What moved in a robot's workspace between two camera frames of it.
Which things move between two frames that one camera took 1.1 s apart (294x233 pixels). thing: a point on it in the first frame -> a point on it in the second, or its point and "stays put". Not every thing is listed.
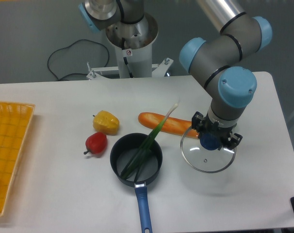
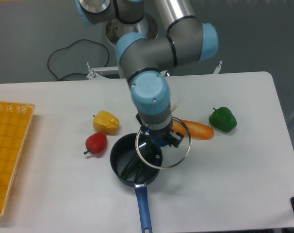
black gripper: x=222 y=132 -> x=161 y=137
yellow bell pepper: x=106 y=122 stays put
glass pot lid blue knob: x=203 y=160 -> x=164 y=157
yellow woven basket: x=10 y=123 stays put
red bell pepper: x=96 y=143 stays put
